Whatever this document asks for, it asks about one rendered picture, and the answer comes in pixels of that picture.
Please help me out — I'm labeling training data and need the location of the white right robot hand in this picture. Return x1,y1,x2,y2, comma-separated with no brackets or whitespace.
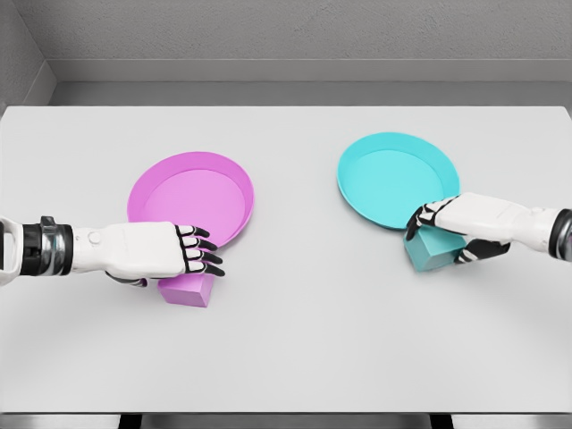
405,192,512,265

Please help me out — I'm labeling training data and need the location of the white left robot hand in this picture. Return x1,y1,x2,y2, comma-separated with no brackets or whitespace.
103,221,226,288

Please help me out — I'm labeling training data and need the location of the teal cube block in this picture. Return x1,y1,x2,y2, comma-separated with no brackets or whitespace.
403,223,468,273

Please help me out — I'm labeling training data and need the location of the pink cube block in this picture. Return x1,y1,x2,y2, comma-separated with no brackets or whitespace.
158,273,215,309

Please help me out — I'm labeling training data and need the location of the pink round plate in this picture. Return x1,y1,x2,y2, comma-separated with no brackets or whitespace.
127,150,256,252

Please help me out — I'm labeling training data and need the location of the cyan round plate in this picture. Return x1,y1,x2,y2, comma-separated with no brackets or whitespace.
336,131,461,231

